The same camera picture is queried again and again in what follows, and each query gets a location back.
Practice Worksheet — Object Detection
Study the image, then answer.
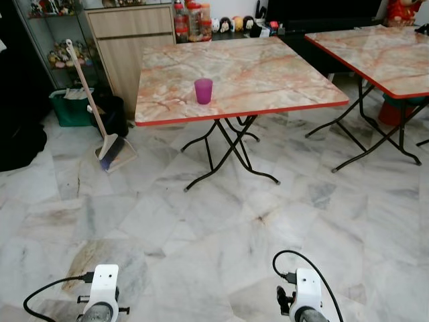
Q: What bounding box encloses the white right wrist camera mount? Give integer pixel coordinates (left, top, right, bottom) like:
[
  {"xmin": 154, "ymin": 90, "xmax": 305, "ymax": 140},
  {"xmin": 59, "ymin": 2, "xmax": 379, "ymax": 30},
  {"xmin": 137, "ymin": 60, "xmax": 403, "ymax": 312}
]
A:
[{"xmin": 290, "ymin": 268, "xmax": 324, "ymax": 313}]

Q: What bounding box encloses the marble-top folding table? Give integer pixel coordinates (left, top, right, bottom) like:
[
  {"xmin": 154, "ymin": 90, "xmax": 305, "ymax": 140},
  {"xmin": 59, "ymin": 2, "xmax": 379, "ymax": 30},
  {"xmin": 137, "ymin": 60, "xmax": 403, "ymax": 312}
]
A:
[
  {"xmin": 305, "ymin": 25, "xmax": 429, "ymax": 174},
  {"xmin": 135, "ymin": 37, "xmax": 350, "ymax": 193}
]

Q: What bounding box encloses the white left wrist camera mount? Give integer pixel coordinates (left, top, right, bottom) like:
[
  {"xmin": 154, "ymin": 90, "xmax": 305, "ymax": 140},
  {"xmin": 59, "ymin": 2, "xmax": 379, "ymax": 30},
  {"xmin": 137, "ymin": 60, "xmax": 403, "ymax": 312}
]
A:
[{"xmin": 87, "ymin": 264, "xmax": 120, "ymax": 311}]

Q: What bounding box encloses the black waste bin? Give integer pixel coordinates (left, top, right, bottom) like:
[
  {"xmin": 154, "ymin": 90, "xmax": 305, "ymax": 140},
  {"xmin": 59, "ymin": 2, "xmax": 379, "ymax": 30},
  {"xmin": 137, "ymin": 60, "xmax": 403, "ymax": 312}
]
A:
[{"xmin": 90, "ymin": 94, "xmax": 129, "ymax": 138}]

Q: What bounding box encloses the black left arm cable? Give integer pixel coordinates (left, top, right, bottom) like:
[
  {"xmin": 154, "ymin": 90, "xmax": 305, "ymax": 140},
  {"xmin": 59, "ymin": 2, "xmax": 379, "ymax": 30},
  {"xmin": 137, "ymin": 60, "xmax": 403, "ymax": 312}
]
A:
[{"xmin": 23, "ymin": 272, "xmax": 95, "ymax": 316}]

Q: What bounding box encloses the black fabric heap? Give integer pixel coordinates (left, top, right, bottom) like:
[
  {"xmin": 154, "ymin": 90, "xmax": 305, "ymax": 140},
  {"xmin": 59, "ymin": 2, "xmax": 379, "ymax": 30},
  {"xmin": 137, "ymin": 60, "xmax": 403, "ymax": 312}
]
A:
[{"xmin": 0, "ymin": 0, "xmax": 49, "ymax": 172}]

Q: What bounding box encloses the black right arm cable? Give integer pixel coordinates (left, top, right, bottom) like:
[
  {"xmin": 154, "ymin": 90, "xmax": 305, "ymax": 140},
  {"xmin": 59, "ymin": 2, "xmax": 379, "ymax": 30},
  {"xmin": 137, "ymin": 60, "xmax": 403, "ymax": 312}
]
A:
[{"xmin": 272, "ymin": 250, "xmax": 344, "ymax": 322}]

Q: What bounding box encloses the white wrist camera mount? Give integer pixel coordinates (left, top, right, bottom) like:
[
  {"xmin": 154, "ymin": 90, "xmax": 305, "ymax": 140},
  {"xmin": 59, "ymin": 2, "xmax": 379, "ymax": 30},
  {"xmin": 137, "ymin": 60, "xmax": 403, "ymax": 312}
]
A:
[
  {"xmin": 290, "ymin": 268, "xmax": 324, "ymax": 313},
  {"xmin": 87, "ymin": 264, "xmax": 120, "ymax": 311}
]

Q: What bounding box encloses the purple plastic cup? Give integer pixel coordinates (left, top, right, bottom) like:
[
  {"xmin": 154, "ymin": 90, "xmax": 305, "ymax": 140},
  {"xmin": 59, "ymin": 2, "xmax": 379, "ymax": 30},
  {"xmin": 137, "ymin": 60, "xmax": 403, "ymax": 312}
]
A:
[{"xmin": 194, "ymin": 78, "xmax": 214, "ymax": 105}]

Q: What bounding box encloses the red-lid plastic jar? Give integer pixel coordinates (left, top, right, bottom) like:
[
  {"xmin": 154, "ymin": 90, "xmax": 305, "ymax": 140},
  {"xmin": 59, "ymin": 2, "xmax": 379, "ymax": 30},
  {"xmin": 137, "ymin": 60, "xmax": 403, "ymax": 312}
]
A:
[{"xmin": 174, "ymin": 3, "xmax": 189, "ymax": 42}]

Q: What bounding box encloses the light wooden cabinet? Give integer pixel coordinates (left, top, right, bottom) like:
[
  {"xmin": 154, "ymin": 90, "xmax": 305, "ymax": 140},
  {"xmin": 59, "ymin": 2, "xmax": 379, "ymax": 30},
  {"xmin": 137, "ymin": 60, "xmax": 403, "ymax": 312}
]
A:
[{"xmin": 86, "ymin": 3, "xmax": 178, "ymax": 118}]

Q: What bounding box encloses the red bucket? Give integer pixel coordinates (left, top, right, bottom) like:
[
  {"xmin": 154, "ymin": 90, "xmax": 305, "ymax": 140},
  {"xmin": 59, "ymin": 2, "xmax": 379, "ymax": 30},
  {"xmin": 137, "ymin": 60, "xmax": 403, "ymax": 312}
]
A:
[{"xmin": 379, "ymin": 94, "xmax": 410, "ymax": 127}]

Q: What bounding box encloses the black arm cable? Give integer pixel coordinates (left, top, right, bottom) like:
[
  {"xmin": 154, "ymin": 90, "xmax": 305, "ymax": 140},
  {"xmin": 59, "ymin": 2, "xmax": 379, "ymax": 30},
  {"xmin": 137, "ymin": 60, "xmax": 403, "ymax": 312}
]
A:
[
  {"xmin": 272, "ymin": 250, "xmax": 344, "ymax": 322},
  {"xmin": 23, "ymin": 272, "xmax": 95, "ymax": 316}
]

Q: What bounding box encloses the glass shelf with figurines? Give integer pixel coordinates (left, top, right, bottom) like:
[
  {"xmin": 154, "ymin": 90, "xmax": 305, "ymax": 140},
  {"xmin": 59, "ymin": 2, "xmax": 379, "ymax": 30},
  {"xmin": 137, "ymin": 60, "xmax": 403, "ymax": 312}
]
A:
[{"xmin": 13, "ymin": 0, "xmax": 95, "ymax": 91}]

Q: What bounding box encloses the beige-handled broom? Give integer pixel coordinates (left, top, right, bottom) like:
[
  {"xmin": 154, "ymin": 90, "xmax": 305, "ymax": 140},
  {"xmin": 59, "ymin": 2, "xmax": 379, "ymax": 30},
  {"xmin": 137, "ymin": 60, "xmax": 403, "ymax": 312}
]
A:
[{"xmin": 65, "ymin": 39, "xmax": 138, "ymax": 174}]

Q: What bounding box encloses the green storage bin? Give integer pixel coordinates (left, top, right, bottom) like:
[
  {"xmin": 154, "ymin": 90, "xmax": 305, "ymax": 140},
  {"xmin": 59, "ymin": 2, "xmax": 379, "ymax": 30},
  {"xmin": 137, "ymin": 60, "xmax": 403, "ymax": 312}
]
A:
[{"xmin": 49, "ymin": 89, "xmax": 95, "ymax": 128}]

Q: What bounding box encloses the black television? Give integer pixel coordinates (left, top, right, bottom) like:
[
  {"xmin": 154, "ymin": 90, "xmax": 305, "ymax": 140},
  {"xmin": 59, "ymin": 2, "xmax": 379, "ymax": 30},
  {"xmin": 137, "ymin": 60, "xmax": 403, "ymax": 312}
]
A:
[{"xmin": 266, "ymin": 0, "xmax": 386, "ymax": 28}]

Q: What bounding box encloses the red lucky figurine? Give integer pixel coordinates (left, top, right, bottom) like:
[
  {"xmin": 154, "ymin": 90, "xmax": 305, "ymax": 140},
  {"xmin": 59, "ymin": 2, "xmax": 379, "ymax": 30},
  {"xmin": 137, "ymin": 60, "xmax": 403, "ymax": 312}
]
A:
[{"xmin": 385, "ymin": 0, "xmax": 423, "ymax": 28}]

